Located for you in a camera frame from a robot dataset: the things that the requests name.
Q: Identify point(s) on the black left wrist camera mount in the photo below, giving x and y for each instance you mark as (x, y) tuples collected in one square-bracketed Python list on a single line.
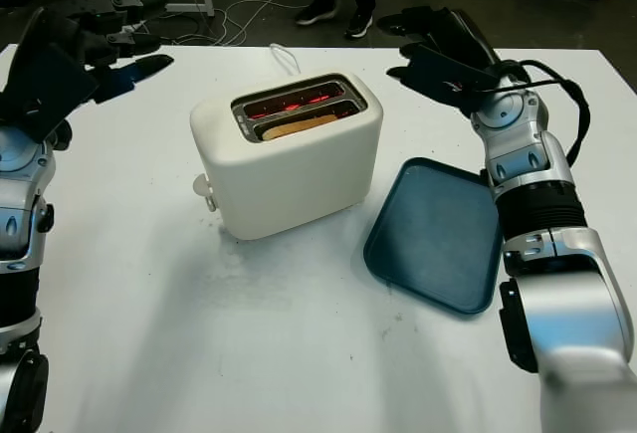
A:
[(40, 114)]

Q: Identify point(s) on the dark teal plastic tray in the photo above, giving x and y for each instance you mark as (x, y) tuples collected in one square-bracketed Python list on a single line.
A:
[(433, 239)]

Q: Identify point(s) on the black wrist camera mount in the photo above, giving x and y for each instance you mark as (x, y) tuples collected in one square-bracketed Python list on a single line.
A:
[(40, 114), (470, 97)]

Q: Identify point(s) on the white two-slot toaster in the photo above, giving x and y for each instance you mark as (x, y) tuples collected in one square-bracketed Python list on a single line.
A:
[(298, 179)]

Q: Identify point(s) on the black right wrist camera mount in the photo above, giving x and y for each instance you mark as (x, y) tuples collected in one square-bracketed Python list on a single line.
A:
[(470, 97)]

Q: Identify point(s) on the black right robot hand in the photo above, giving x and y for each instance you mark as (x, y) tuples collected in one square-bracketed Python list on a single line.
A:
[(460, 37)]

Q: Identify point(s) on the slice of toast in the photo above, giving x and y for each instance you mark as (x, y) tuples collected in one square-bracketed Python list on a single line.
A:
[(298, 127)]

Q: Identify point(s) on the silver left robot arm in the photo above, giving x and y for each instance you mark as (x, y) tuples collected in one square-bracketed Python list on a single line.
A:
[(20, 194)]

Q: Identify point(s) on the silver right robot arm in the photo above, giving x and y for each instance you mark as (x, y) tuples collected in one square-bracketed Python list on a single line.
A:
[(517, 119)]

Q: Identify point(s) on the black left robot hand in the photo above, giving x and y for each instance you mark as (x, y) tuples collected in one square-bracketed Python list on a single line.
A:
[(55, 40)]

